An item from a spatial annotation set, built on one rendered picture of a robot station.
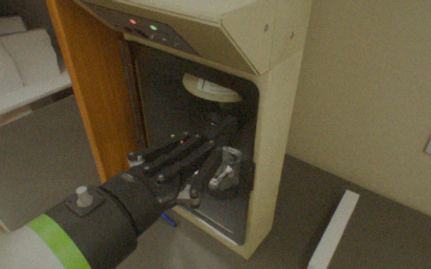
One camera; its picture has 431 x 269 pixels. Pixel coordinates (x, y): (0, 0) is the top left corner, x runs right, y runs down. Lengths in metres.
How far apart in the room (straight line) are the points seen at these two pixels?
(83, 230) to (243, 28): 0.26
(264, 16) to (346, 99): 0.56
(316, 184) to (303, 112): 0.22
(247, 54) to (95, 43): 0.38
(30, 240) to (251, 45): 0.30
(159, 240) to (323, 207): 0.44
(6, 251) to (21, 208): 0.67
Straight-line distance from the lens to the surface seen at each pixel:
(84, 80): 0.69
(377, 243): 0.89
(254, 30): 0.39
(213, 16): 0.33
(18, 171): 1.13
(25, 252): 0.33
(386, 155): 0.97
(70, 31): 0.66
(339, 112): 0.94
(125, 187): 0.36
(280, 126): 0.57
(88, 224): 0.34
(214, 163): 0.42
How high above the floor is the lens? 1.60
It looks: 37 degrees down
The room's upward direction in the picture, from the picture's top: straight up
